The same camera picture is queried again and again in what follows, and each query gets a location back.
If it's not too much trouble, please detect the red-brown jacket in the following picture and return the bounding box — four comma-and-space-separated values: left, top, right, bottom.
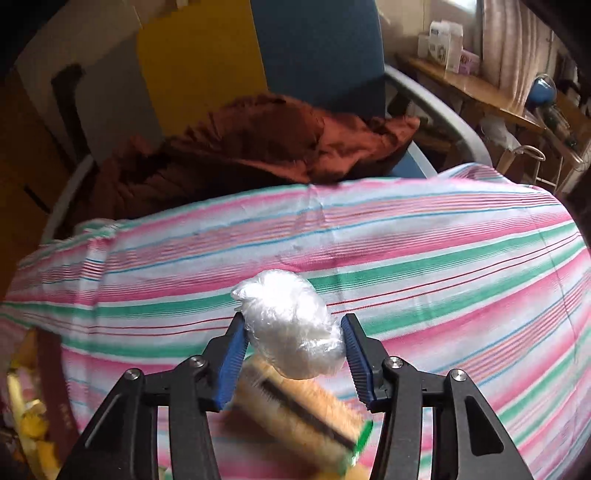
71, 92, 422, 232

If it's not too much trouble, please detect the white printed box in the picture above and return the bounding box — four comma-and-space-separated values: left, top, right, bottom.
418, 21, 465, 70

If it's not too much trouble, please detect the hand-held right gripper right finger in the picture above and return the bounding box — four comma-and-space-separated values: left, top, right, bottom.
341, 314, 527, 480

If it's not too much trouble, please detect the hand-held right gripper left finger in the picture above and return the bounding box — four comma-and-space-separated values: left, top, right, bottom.
58, 313, 250, 480

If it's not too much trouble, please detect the yellow packet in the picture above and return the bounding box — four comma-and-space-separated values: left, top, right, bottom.
7, 364, 51, 462

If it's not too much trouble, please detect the wooden side table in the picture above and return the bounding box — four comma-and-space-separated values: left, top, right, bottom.
397, 55, 591, 169

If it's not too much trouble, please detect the blue lamp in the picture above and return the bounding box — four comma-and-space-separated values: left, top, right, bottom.
526, 74, 560, 108

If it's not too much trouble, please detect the dark red box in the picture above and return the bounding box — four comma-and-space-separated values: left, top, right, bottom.
0, 323, 79, 480

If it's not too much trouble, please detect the white wire frame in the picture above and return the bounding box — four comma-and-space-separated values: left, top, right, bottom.
501, 144, 565, 195

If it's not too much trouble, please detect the wooden cabinet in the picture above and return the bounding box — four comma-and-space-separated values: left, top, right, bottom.
0, 69, 72, 296

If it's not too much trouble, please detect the striped tablecloth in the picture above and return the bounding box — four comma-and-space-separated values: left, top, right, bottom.
0, 164, 591, 480

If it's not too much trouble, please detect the white plastic bundle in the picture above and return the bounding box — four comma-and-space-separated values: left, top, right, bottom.
230, 269, 346, 380

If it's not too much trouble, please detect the pink patterned curtain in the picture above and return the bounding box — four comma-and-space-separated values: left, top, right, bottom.
480, 0, 555, 108

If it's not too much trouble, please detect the tan cardboard box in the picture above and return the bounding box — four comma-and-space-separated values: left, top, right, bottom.
222, 355, 375, 480

